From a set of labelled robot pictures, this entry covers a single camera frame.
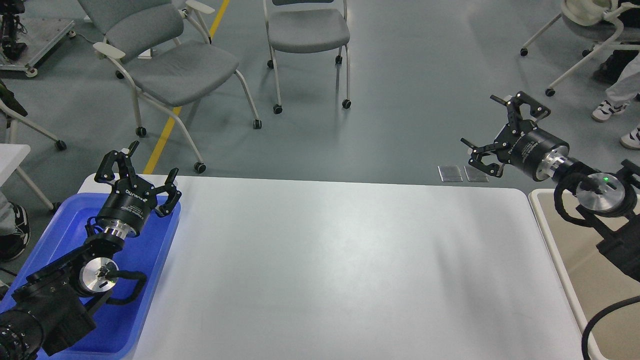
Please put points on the person in white trousers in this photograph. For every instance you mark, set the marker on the person in white trousers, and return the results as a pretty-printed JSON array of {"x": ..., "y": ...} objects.
[{"x": 620, "y": 94}]

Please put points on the grey chair with armrests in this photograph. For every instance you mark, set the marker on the grey chair with armrests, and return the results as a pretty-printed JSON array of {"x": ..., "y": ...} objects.
[{"x": 166, "y": 56}]

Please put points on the left floor socket plate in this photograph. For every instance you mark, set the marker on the left floor socket plate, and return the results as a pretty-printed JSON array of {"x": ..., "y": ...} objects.
[{"x": 450, "y": 174}]

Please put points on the floor socket plate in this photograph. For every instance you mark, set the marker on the floor socket plate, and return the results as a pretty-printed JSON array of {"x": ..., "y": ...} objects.
[
  {"x": 474, "y": 175},
  {"x": 450, "y": 174}
]

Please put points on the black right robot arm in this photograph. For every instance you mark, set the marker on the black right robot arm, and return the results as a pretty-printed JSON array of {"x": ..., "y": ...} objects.
[{"x": 584, "y": 196}]

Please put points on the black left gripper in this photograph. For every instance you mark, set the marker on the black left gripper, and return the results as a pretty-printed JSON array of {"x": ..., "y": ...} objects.
[{"x": 129, "y": 204}]

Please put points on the right floor socket plate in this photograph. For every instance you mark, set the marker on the right floor socket plate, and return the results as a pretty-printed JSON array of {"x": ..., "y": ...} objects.
[{"x": 474, "y": 175}]

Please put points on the metal cart platform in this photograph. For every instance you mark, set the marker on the metal cart platform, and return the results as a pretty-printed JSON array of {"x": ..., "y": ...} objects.
[{"x": 25, "y": 41}]

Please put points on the white frame chair right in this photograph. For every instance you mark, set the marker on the white frame chair right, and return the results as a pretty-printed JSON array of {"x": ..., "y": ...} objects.
[{"x": 597, "y": 21}]

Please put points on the beige plastic bin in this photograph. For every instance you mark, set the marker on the beige plastic bin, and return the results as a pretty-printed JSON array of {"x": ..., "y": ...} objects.
[{"x": 590, "y": 282}]

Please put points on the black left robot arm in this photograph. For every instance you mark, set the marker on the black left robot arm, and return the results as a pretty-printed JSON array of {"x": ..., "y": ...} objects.
[{"x": 55, "y": 307}]

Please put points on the grey chair centre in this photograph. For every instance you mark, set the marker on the grey chair centre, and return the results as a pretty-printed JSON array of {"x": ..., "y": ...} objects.
[{"x": 307, "y": 32}]

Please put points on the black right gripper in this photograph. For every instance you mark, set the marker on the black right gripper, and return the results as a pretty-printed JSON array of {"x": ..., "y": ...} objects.
[{"x": 532, "y": 150}]

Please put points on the black shoe left edge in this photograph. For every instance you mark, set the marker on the black shoe left edge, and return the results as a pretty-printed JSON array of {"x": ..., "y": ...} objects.
[{"x": 15, "y": 231}]

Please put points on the white chair leg left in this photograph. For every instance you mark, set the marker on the white chair leg left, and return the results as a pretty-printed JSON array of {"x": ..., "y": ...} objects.
[{"x": 14, "y": 112}]

